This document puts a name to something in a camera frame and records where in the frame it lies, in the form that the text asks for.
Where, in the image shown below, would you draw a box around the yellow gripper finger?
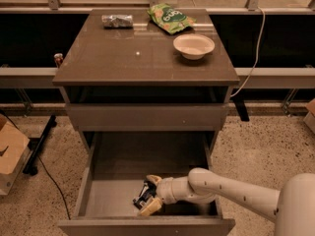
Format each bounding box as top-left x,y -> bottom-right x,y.
147,175 -> 162,187
138,197 -> 163,216

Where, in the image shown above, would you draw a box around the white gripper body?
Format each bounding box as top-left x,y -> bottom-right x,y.
157,178 -> 177,205

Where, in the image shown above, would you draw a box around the blue rxbar wrapper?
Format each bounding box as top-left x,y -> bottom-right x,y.
133,180 -> 157,209

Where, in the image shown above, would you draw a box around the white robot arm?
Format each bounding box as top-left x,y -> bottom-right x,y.
139,168 -> 315,236

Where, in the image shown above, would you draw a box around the open middle drawer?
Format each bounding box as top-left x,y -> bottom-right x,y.
58,132 -> 235,236

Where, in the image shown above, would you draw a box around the grey drawer cabinet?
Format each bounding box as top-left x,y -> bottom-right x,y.
51,7 -> 240,236

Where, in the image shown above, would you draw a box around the closed top drawer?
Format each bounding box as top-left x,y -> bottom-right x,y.
66,103 -> 227,132

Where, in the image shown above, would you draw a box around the black stand leg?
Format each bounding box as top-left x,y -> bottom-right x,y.
23,115 -> 56,176

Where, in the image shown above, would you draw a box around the white paper bowl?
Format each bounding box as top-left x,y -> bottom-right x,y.
173,33 -> 216,60

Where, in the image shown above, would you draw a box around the cardboard box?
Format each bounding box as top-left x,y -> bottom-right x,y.
0,115 -> 30,196

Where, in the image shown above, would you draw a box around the small red can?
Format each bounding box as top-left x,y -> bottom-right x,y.
54,53 -> 63,68

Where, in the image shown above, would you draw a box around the green snack bag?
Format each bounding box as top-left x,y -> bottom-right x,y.
148,3 -> 197,35

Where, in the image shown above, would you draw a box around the box at right edge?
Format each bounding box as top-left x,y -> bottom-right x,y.
303,98 -> 315,134

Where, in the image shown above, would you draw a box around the silver foil snack packet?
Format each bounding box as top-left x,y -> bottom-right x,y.
101,15 -> 133,29

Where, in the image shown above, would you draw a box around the black post behind cabinet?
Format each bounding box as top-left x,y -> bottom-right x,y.
232,98 -> 250,122

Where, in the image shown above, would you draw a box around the black cable on floor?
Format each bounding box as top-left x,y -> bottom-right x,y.
0,110 -> 71,220

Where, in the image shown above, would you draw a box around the white cable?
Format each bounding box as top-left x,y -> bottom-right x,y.
229,7 -> 266,99

